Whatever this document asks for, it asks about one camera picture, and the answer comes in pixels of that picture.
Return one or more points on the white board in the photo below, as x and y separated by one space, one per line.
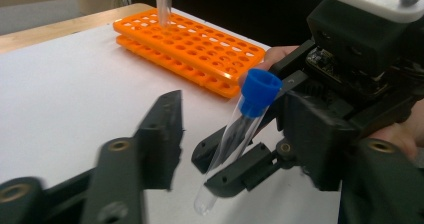
66 84

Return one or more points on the orange test tube rack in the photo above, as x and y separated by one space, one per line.
200 50

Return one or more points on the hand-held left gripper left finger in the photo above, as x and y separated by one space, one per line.
156 140

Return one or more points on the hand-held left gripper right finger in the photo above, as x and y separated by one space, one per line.
320 140

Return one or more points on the blue-capped test tube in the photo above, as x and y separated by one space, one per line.
164 10
258 90

